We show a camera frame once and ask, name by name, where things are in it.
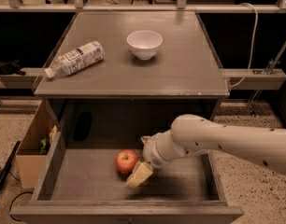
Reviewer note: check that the brown cardboard box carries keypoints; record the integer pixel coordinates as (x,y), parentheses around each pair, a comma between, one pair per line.
(34,147)

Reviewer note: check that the white ceramic bowl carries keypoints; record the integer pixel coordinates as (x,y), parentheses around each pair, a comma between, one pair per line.
(144,44)

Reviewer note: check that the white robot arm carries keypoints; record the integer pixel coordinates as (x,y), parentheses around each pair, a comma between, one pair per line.
(191,135)

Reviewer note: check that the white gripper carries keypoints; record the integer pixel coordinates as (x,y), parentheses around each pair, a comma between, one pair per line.
(151,155)

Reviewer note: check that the metal railing frame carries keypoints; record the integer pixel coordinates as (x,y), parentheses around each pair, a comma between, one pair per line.
(198,6)

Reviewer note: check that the clear plastic water bottle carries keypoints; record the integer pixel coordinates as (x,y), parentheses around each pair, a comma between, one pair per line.
(76,60)

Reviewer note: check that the grey wooden cabinet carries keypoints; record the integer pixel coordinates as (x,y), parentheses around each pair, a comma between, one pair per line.
(183,77)

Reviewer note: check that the open grey wooden drawer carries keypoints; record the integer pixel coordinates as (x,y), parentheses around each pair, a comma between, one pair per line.
(79,184)

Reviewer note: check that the red apple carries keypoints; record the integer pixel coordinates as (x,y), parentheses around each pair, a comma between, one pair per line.
(125,161)

